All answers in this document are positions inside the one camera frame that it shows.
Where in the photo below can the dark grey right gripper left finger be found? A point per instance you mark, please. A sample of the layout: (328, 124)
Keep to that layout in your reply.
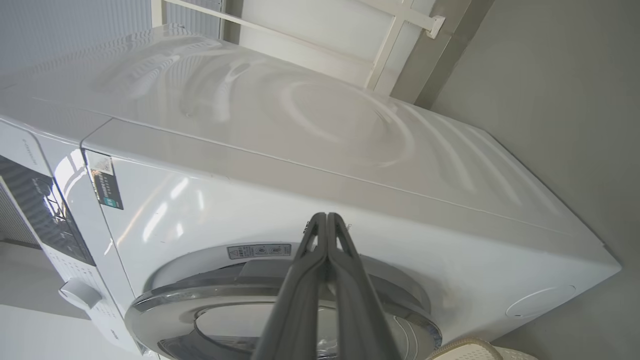
(295, 310)

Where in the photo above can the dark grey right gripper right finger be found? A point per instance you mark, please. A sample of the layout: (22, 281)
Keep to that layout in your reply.
(352, 310)

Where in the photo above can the round glass washing machine door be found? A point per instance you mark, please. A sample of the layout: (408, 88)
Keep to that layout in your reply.
(170, 310)

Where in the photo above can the cream perforated laundry basket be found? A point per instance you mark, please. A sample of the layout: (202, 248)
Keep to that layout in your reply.
(470, 350)

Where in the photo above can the white front-load washing machine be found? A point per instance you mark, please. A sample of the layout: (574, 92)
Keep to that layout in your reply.
(300, 165)

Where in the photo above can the grey warning label sticker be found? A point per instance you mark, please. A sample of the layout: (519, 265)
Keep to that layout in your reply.
(259, 251)

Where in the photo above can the round white filter cover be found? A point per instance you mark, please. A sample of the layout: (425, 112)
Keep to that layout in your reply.
(540, 301)

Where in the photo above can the white washer control knob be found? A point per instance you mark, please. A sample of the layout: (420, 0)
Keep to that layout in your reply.
(80, 294)

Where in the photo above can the dark QR code sticker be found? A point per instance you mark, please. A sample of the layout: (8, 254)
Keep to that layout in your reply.
(106, 182)

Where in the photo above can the dark washer control panel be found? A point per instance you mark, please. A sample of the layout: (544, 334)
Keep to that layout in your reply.
(45, 215)

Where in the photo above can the white metal railing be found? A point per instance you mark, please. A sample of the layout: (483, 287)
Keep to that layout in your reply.
(390, 45)

